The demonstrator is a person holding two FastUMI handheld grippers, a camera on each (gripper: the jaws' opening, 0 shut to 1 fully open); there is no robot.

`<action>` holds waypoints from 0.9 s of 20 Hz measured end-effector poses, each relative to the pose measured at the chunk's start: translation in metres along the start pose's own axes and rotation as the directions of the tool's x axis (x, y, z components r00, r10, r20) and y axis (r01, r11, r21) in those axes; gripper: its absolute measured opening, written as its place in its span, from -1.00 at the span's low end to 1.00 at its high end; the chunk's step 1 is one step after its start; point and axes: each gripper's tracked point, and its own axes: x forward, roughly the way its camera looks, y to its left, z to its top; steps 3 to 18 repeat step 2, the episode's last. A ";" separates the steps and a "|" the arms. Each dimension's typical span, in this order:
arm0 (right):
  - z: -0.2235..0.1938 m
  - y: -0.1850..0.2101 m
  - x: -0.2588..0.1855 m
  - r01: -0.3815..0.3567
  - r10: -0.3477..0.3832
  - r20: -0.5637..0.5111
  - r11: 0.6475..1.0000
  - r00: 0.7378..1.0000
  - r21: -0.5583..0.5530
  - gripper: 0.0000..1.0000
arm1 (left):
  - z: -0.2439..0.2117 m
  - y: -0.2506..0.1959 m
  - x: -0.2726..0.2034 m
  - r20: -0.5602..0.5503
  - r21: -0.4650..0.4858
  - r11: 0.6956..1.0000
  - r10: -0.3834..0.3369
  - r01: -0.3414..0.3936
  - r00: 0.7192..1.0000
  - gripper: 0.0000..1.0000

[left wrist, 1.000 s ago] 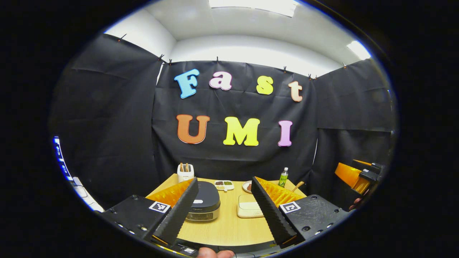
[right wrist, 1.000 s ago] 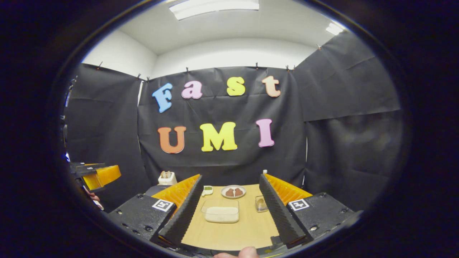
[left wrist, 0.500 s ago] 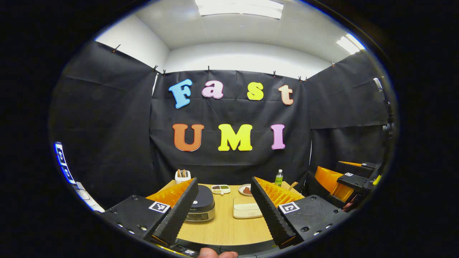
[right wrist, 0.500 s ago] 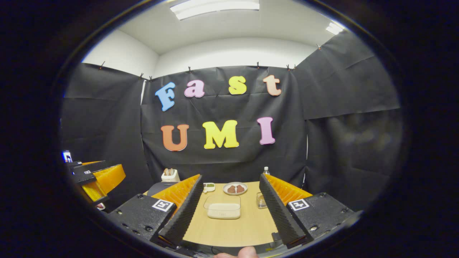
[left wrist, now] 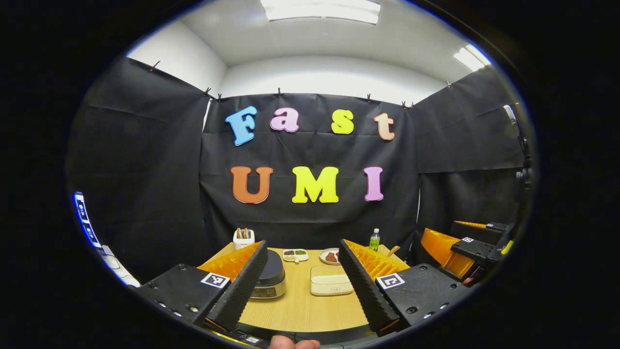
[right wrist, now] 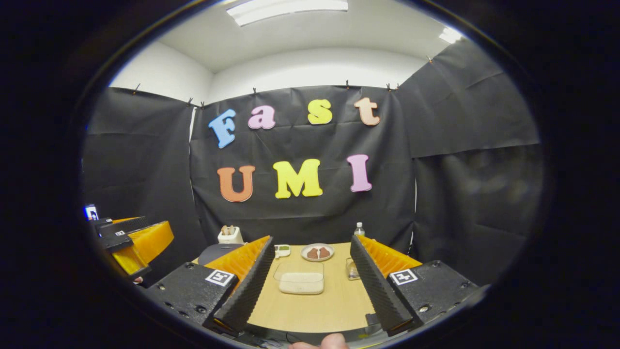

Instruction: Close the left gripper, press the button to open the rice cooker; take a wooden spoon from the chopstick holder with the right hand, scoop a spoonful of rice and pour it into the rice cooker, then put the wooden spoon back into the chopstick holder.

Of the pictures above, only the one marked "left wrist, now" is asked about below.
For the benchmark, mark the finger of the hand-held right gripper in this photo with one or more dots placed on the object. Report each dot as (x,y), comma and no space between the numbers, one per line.
(443,249)
(479,229)

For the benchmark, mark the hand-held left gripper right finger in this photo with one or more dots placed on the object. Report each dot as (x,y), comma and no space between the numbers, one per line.
(363,291)

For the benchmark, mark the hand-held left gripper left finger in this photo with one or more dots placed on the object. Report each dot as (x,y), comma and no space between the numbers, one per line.
(242,291)

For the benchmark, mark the silver black rice cooker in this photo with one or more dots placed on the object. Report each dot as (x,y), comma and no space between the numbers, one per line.
(272,278)

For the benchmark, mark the clear plastic rice container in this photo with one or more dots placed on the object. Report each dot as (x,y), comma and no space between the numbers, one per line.
(332,281)

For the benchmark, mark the white utensil holder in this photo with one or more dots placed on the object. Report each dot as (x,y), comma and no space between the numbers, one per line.
(243,242)

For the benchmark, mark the green label drink bottle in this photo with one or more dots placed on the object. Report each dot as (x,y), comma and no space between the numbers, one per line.
(374,241)

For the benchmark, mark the round white plate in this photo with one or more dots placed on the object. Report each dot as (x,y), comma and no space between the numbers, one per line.
(323,257)

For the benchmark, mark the white divided bean dish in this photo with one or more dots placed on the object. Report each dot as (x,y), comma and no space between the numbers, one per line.
(295,255)

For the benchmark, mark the black backdrop cloth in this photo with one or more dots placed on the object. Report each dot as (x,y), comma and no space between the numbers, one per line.
(310,218)

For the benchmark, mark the small ceiling light panel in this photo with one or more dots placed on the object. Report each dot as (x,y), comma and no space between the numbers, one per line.
(471,58)

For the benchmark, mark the white desk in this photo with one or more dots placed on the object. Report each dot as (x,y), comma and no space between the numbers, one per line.
(118,269)

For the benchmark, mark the computer monitor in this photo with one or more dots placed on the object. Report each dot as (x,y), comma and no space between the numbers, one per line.
(86,220)

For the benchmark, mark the long ceiling light panel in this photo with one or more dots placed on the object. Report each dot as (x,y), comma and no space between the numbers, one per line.
(319,10)

